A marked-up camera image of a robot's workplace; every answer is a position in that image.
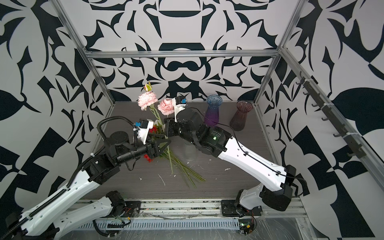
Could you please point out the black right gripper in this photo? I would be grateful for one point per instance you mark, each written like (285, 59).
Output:
(172, 126)

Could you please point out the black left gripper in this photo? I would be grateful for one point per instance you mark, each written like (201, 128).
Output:
(152, 149)

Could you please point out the purple blue glass vase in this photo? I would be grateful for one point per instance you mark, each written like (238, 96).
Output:
(212, 114)

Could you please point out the pink peony flower stem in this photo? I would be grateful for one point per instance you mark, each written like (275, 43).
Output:
(148, 100)

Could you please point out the smoky pink glass vase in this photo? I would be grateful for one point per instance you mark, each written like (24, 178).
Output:
(239, 119)

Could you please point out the clear glass vase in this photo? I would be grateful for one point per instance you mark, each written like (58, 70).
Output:
(190, 152)

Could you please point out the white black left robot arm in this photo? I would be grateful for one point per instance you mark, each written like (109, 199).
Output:
(51, 219)

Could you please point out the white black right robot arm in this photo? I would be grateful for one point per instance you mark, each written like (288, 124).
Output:
(275, 188)

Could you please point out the mixed artificial flower bouquet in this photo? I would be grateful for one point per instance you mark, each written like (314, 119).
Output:
(189, 176)

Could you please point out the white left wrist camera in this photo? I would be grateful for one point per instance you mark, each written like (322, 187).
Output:
(143, 128)

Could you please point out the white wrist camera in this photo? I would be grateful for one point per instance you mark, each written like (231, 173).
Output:
(143, 128)
(179, 103)

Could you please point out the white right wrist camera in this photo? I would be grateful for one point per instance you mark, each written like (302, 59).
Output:
(179, 103)

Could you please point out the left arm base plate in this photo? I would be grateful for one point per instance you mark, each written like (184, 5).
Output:
(131, 209)

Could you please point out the aluminium front rail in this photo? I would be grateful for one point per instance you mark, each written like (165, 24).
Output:
(208, 208)

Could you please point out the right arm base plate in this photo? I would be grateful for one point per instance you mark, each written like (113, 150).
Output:
(230, 208)

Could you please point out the white slotted cable duct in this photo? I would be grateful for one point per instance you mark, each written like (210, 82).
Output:
(174, 224)

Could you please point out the black wall hook rack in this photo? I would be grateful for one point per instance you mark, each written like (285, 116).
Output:
(334, 116)

